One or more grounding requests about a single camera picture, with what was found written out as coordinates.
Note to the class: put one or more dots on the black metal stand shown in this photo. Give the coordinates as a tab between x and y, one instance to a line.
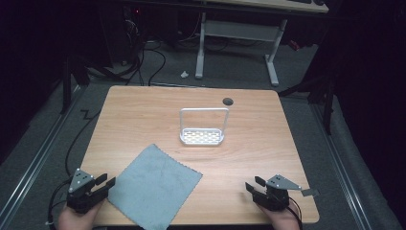
328	105
66	86

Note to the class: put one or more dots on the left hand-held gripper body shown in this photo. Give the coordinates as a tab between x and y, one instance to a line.
79	195

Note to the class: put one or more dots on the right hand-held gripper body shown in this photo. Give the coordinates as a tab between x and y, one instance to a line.
276	196

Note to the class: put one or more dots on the metal floor rail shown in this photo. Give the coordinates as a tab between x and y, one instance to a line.
343	169
35	163

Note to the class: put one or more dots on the black round table grommet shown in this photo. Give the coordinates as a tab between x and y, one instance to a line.
227	101

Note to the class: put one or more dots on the crumpled white paper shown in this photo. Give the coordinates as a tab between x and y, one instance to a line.
184	74

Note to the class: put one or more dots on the desk with white metal legs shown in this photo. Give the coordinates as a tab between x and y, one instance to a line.
239	30

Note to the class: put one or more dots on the grey cloth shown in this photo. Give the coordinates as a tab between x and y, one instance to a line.
153	188

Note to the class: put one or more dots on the dark computer tower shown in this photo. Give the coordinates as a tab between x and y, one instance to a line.
126	32

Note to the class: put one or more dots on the person's left hand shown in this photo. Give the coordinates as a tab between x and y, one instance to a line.
75	220

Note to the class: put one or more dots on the person's right hand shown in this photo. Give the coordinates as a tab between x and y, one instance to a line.
282	220

